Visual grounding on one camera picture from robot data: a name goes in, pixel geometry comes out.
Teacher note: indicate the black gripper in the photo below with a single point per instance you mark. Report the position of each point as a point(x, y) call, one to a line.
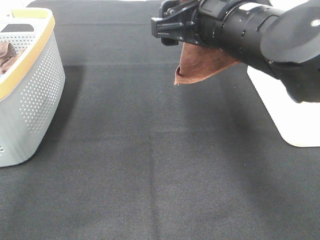
point(196, 22)

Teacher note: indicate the brown microfibre towel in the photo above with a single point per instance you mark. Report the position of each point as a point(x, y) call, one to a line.
point(198, 63)

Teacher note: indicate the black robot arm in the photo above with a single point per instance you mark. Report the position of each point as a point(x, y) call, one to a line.
point(284, 44)

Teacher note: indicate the black table cloth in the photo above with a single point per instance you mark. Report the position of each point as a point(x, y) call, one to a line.
point(131, 156)

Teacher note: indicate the grey perforated laundry basket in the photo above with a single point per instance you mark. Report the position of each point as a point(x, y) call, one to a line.
point(31, 89)

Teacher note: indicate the white plastic storage basket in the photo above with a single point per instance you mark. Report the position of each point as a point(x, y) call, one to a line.
point(297, 123)

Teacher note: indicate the brown towels in basket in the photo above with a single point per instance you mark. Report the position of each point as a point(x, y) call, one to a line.
point(8, 56)

